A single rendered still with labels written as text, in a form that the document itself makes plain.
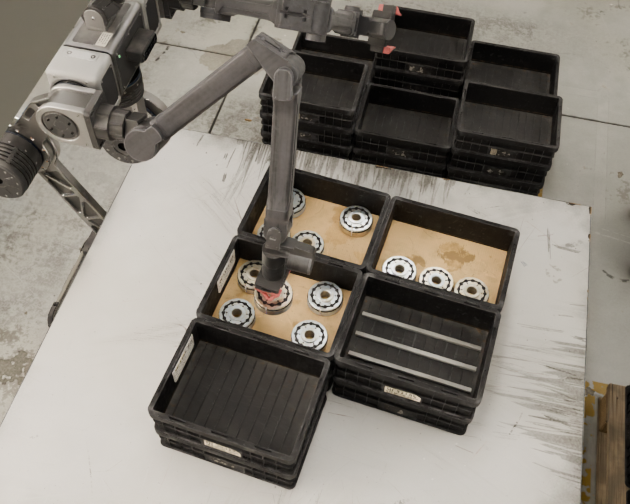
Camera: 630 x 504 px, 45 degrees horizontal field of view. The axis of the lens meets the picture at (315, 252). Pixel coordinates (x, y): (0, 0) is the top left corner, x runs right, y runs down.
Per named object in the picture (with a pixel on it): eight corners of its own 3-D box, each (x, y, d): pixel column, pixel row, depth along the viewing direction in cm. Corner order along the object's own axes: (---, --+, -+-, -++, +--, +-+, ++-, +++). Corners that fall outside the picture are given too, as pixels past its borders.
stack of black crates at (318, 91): (261, 168, 345) (257, 94, 309) (278, 122, 362) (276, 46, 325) (348, 185, 341) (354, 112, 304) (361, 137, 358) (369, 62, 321)
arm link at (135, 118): (127, 110, 181) (118, 117, 176) (169, 118, 180) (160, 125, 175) (127, 146, 185) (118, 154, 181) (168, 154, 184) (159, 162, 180)
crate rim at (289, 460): (146, 416, 195) (144, 412, 194) (194, 320, 212) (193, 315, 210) (294, 467, 189) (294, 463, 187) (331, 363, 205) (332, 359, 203)
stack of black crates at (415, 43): (366, 122, 363) (374, 47, 327) (377, 80, 380) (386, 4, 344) (450, 138, 359) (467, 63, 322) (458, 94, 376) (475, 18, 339)
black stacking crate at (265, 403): (152, 430, 203) (146, 413, 194) (198, 337, 220) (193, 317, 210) (293, 479, 197) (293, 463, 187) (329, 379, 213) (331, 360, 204)
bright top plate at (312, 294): (303, 306, 221) (303, 305, 221) (313, 278, 227) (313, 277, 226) (337, 315, 220) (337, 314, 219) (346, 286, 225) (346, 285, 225)
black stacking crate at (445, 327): (331, 378, 213) (333, 359, 204) (362, 293, 230) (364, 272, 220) (471, 423, 207) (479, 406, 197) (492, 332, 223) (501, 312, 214)
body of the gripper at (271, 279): (291, 263, 198) (292, 247, 192) (278, 295, 193) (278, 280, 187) (268, 256, 199) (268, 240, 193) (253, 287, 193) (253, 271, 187)
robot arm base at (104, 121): (107, 125, 187) (97, 88, 178) (138, 131, 187) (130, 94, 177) (93, 150, 183) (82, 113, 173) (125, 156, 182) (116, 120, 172)
